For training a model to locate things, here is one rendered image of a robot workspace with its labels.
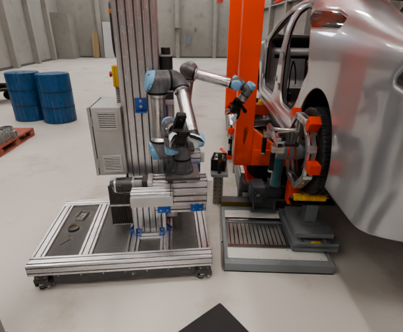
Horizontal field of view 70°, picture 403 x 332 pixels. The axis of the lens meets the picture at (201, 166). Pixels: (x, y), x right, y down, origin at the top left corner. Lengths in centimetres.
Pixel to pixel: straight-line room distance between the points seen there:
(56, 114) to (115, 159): 445
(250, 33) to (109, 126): 133
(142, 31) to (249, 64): 100
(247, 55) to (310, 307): 192
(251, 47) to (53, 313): 238
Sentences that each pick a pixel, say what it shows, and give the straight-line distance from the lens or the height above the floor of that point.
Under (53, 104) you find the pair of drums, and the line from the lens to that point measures 635.
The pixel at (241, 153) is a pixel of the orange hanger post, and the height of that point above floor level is 65.
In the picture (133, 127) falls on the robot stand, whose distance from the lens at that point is 196.
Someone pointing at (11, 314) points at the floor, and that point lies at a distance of 240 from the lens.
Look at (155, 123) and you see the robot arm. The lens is 173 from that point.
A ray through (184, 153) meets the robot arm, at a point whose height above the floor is 97.
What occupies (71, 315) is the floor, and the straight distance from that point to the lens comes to 223.
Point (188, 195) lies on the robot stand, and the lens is 195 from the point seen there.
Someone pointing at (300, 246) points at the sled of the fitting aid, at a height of 14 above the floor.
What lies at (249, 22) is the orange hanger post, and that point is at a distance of 251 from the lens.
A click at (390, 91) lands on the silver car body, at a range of 147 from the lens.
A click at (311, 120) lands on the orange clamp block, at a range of 203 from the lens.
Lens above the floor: 164
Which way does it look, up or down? 25 degrees down
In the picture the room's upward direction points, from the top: 1 degrees clockwise
